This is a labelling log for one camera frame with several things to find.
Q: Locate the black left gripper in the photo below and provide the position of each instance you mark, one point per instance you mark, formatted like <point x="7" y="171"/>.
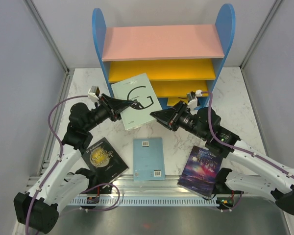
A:
<point x="112" y="105"/>

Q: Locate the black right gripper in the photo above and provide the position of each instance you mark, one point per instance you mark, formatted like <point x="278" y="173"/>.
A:
<point x="170" y="118"/>

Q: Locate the yellow Little Prince book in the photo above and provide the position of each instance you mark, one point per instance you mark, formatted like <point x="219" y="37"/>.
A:
<point x="176" y="100"/>

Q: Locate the pale grey Gatsby book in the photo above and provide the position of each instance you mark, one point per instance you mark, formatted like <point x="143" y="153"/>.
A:
<point x="139" y="90"/>

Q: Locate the light blue thin book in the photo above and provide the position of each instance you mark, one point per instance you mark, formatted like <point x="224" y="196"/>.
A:
<point x="148" y="160"/>

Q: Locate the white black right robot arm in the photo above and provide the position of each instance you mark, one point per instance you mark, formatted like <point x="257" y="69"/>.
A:
<point x="272" y="180"/>

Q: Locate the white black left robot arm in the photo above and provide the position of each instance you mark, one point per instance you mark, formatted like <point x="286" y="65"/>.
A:
<point x="39" y="207"/>

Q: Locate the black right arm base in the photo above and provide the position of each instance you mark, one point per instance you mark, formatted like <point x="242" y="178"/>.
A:
<point x="219" y="186"/>

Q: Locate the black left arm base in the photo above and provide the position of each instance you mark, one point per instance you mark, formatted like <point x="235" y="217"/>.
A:
<point x="100" y="187"/>

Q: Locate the black Moon and Sixpence book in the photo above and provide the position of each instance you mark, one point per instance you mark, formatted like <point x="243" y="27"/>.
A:
<point x="104" y="161"/>

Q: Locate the blue pink yellow shelf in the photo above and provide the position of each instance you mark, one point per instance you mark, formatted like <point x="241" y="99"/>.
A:
<point x="176" y="58"/>

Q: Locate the purple Robinson Crusoe book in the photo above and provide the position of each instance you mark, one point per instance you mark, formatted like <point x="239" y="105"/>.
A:
<point x="199" y="173"/>

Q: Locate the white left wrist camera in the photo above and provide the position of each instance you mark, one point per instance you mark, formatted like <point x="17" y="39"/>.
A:
<point x="94" y="94"/>

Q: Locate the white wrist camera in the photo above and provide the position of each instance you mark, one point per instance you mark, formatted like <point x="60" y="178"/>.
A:
<point x="192" y="99"/>
<point x="94" y="94"/>

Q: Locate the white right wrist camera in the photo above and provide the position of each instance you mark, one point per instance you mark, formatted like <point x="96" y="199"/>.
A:
<point x="192" y="99"/>

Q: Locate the light blue slotted cable duct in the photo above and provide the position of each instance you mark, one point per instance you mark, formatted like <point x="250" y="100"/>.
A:
<point x="188" y="201"/>

